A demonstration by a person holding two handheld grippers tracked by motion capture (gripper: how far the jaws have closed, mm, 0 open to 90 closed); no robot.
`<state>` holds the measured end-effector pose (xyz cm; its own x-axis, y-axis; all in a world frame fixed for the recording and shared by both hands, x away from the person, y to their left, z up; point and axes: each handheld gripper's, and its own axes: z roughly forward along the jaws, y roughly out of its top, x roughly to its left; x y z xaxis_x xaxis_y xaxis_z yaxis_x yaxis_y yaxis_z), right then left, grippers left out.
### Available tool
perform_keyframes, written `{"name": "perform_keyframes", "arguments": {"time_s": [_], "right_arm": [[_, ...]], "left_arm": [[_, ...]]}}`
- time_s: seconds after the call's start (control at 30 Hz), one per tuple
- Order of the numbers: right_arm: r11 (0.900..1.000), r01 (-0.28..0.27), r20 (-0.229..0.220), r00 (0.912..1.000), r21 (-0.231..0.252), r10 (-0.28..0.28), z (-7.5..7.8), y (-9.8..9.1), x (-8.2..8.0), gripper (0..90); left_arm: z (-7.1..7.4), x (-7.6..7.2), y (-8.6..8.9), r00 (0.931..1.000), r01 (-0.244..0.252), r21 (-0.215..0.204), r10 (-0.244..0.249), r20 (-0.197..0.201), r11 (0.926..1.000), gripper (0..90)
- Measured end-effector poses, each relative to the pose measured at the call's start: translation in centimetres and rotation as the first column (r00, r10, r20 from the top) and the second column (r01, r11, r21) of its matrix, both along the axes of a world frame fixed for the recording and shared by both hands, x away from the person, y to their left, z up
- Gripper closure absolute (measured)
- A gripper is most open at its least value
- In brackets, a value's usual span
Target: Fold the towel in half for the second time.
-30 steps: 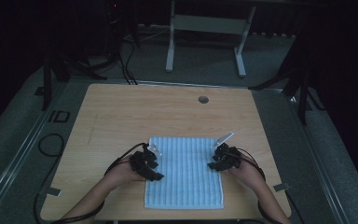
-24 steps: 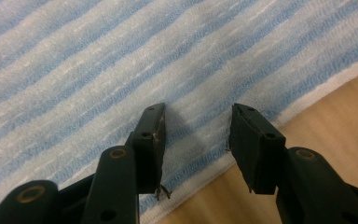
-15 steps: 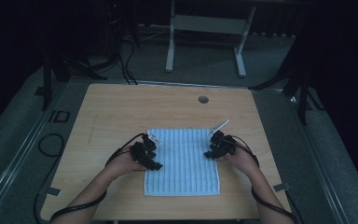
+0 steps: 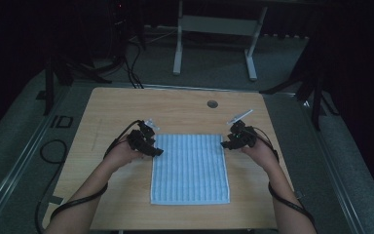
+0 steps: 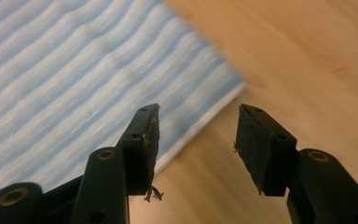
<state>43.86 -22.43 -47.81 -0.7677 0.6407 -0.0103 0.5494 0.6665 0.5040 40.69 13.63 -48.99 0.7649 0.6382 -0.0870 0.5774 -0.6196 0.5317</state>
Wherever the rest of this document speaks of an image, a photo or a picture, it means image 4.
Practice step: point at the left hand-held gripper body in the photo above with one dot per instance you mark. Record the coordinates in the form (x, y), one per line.
(139, 139)

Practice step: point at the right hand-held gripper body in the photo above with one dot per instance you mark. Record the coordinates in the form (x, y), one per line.
(245, 138)

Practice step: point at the blue striped towel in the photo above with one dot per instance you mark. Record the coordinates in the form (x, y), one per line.
(191, 172)

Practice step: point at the white desk frame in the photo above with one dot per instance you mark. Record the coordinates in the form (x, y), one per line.
(219, 25)

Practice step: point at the black metal stand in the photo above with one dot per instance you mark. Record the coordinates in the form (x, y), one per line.
(316, 107)
(49, 91)

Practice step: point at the metal floor rail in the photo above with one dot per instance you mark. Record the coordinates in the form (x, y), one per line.
(16, 169)
(334, 182)

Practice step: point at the dark curtain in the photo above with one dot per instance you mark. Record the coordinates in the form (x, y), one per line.
(363, 81)
(6, 48)

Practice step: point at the dark equipment rack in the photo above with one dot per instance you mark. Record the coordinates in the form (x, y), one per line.
(123, 22)

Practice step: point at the person's left hand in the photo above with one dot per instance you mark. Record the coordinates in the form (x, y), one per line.
(120, 156)

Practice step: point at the person's right hand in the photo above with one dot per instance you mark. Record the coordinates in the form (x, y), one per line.
(263, 154)

